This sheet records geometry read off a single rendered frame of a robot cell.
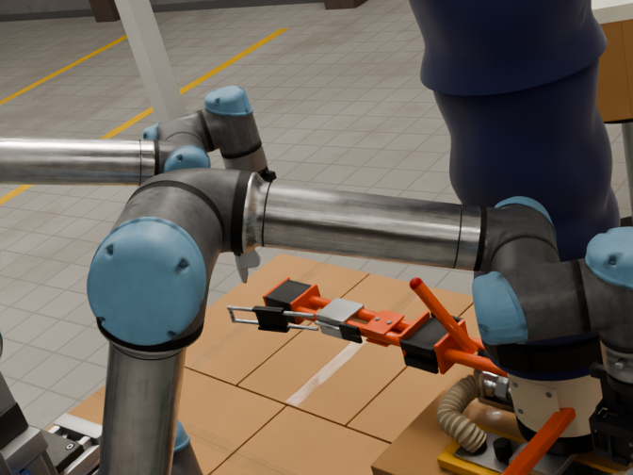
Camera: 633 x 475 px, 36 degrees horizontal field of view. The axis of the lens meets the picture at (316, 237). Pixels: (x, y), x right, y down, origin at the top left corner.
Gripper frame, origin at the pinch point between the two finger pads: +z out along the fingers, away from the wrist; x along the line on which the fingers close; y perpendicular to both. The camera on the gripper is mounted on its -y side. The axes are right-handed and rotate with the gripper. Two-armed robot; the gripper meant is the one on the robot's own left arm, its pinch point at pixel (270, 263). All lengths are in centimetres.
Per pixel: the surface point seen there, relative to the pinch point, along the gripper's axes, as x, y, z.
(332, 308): 1.1, 12.8, 7.8
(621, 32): 181, -28, 24
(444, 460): -12, 46, 21
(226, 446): 1, -42, 63
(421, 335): 0.8, 34.5, 7.7
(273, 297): -1.4, -0.4, 6.9
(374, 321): 1.1, 23.4, 8.0
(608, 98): 179, -34, 47
